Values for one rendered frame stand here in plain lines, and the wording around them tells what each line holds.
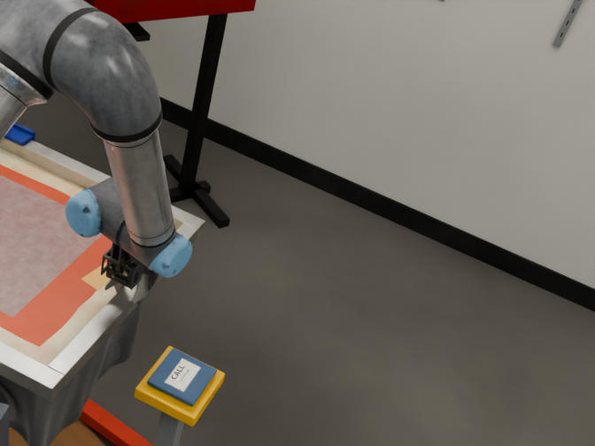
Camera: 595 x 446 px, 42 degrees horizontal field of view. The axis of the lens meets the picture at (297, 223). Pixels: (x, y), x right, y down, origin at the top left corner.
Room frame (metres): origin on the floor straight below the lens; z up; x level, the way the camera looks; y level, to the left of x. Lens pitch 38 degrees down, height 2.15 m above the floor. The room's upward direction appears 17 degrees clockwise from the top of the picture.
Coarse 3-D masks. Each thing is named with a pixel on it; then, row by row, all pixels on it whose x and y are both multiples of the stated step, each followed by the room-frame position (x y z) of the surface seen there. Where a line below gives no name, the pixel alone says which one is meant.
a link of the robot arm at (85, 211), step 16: (80, 192) 1.00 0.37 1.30; (96, 192) 0.99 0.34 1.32; (112, 192) 1.01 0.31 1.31; (80, 208) 0.96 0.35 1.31; (96, 208) 0.97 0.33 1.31; (112, 208) 0.97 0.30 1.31; (80, 224) 0.95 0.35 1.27; (96, 224) 0.95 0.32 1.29; (112, 224) 0.95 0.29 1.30; (112, 240) 0.95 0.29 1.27
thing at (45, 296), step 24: (0, 240) 1.18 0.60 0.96; (0, 264) 1.11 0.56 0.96; (24, 264) 1.13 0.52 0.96; (48, 264) 1.15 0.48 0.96; (0, 288) 1.05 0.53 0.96; (24, 288) 1.06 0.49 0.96; (48, 288) 1.08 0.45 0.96; (72, 288) 1.10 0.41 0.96; (0, 312) 0.99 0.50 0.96; (24, 312) 1.01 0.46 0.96; (48, 312) 1.02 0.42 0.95; (72, 312) 1.04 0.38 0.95; (24, 336) 0.95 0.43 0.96; (48, 336) 0.97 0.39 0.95
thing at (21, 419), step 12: (0, 384) 0.93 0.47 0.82; (12, 384) 0.93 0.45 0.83; (0, 396) 0.95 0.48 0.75; (12, 396) 0.93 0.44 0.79; (24, 396) 0.92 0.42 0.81; (12, 408) 0.92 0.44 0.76; (24, 408) 0.93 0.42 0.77; (12, 420) 0.95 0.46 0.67; (24, 420) 0.94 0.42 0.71; (24, 432) 0.96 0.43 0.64
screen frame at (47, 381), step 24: (0, 144) 1.48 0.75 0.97; (24, 144) 1.47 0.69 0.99; (48, 168) 1.45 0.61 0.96; (72, 168) 1.44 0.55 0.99; (192, 216) 1.40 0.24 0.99; (192, 240) 1.35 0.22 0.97; (120, 288) 1.11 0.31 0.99; (120, 312) 1.05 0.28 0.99; (96, 336) 0.97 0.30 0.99; (0, 360) 0.86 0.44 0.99; (24, 360) 0.87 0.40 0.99; (72, 360) 0.90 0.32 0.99; (24, 384) 0.84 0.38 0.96; (48, 384) 0.84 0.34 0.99
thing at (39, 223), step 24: (0, 168) 1.40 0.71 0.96; (0, 192) 1.32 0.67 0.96; (24, 192) 1.35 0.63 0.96; (48, 192) 1.37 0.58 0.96; (0, 216) 1.25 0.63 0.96; (24, 216) 1.27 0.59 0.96; (48, 216) 1.29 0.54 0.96; (24, 240) 1.20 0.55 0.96; (48, 240) 1.22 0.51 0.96; (72, 240) 1.24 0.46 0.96; (96, 240) 1.26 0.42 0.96; (72, 264) 1.17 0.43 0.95; (96, 264) 1.19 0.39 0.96
